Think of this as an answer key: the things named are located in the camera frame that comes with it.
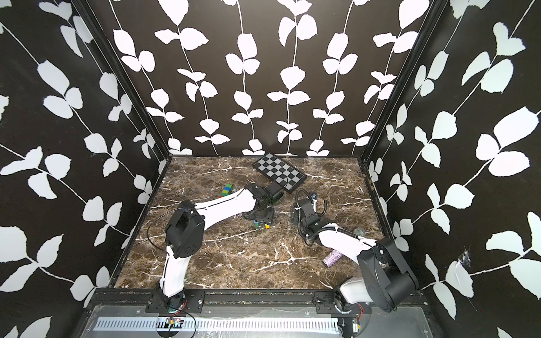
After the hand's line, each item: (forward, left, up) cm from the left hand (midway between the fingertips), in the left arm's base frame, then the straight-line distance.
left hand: (266, 217), depth 90 cm
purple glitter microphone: (-17, -26, -3) cm, 32 cm away
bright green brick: (+22, +20, -6) cm, 31 cm away
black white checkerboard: (+29, -7, -4) cm, 30 cm away
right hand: (+3, -15, +1) cm, 15 cm away
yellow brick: (-2, 0, -5) cm, 6 cm away
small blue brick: (+21, +20, -7) cm, 30 cm away
